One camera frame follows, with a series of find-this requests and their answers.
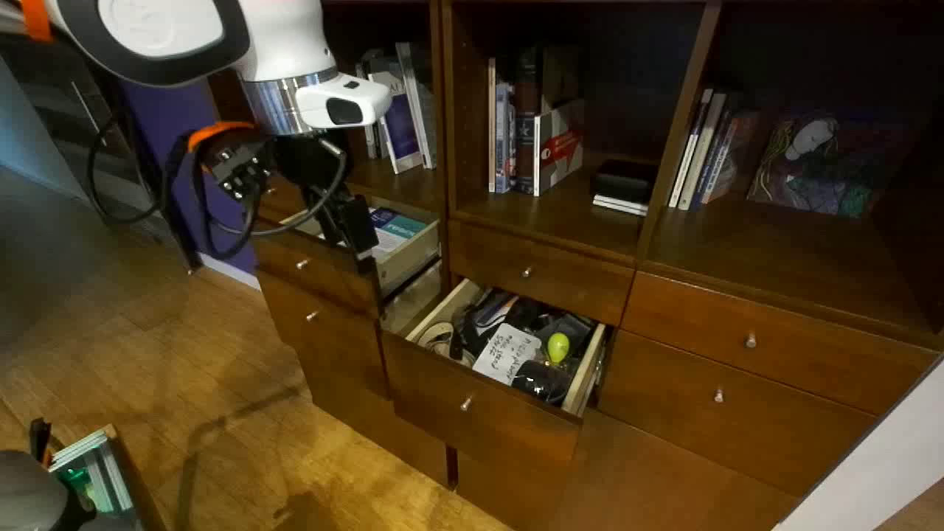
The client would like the teal and white booklet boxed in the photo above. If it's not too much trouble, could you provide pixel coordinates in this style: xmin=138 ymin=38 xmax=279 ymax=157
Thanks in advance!
xmin=366 ymin=204 xmax=435 ymax=266

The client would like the black rounded device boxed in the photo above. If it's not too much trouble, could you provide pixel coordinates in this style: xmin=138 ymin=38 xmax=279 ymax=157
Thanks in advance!
xmin=510 ymin=356 xmax=576 ymax=414

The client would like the white paper card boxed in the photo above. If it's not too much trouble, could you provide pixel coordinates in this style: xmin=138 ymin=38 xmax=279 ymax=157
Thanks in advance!
xmin=470 ymin=321 xmax=545 ymax=389

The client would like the black gadget with cord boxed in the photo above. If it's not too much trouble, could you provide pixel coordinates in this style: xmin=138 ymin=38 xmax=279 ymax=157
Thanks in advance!
xmin=450 ymin=285 xmax=520 ymax=363

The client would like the orange cable strap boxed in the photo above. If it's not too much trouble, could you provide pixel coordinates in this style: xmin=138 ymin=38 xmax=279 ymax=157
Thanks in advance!
xmin=184 ymin=119 xmax=259 ymax=157
xmin=19 ymin=0 xmax=56 ymax=45

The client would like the yellow-green small bulb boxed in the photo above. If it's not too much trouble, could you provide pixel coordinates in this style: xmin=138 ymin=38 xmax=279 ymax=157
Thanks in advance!
xmin=545 ymin=331 xmax=576 ymax=371

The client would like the black box with white stripe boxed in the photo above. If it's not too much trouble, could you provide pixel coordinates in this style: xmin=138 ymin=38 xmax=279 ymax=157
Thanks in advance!
xmin=588 ymin=160 xmax=662 ymax=220

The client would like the box with green items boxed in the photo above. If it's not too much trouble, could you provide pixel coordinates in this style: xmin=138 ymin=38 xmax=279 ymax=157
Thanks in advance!
xmin=48 ymin=421 xmax=138 ymax=520

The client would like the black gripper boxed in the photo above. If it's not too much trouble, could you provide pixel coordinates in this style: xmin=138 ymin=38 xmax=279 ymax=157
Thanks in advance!
xmin=276 ymin=129 xmax=385 ymax=260

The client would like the brown wooden shelf cabinet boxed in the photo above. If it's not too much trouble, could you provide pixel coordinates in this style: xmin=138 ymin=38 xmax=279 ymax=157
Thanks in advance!
xmin=205 ymin=0 xmax=944 ymax=531

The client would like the thin white tall book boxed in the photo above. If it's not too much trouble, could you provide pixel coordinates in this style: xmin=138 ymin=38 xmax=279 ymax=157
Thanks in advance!
xmin=484 ymin=55 xmax=501 ymax=197

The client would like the black wrist camera block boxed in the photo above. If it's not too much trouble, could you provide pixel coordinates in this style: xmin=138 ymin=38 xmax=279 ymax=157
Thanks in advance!
xmin=202 ymin=129 xmax=280 ymax=207

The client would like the wooden drawer with booklets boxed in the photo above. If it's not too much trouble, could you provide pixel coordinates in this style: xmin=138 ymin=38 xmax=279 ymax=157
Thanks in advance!
xmin=252 ymin=197 xmax=445 ymax=318

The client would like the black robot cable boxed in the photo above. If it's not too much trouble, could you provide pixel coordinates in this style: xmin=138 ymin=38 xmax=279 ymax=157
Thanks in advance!
xmin=85 ymin=99 xmax=355 ymax=266

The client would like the white frame with blue screen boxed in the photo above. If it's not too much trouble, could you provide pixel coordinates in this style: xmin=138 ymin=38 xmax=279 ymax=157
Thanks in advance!
xmin=376 ymin=67 xmax=436 ymax=178

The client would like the blue spined book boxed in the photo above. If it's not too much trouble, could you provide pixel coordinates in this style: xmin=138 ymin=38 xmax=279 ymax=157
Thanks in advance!
xmin=495 ymin=80 xmax=520 ymax=194

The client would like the wide wooden drawer with clutter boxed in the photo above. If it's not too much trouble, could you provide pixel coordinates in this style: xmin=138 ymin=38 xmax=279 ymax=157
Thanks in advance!
xmin=382 ymin=274 xmax=613 ymax=470

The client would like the beige tape roll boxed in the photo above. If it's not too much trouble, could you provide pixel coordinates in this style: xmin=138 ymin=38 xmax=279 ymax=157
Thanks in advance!
xmin=416 ymin=318 xmax=457 ymax=352

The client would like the colourful picture board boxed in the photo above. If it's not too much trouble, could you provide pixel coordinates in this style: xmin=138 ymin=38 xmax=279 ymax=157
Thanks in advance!
xmin=743 ymin=105 xmax=920 ymax=220

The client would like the white slanted book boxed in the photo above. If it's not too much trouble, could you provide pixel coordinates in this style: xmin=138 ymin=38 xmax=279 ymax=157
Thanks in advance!
xmin=668 ymin=85 xmax=714 ymax=212
xmin=680 ymin=88 xmax=731 ymax=212

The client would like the grey metal cabinet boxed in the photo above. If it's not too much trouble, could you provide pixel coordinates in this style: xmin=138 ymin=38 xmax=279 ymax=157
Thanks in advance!
xmin=0 ymin=33 xmax=137 ymax=232

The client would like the dark tall book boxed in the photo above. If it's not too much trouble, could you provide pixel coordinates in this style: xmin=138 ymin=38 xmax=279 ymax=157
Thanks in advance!
xmin=515 ymin=46 xmax=540 ymax=197

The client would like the closed wooden drawer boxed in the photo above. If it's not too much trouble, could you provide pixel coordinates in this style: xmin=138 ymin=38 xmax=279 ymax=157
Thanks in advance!
xmin=619 ymin=268 xmax=939 ymax=420
xmin=597 ymin=327 xmax=880 ymax=501
xmin=445 ymin=216 xmax=638 ymax=327

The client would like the purple panel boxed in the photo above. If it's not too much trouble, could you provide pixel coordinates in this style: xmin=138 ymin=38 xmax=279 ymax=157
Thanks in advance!
xmin=122 ymin=77 xmax=264 ymax=281

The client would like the white board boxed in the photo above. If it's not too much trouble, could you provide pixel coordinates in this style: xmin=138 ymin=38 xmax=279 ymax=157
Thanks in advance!
xmin=774 ymin=359 xmax=944 ymax=531

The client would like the grey round object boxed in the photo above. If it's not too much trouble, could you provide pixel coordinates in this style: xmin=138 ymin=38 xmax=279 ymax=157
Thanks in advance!
xmin=0 ymin=448 xmax=75 ymax=531

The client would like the dark slanted book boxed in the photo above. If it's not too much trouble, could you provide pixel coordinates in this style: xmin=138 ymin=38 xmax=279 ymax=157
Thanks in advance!
xmin=700 ymin=102 xmax=768 ymax=210

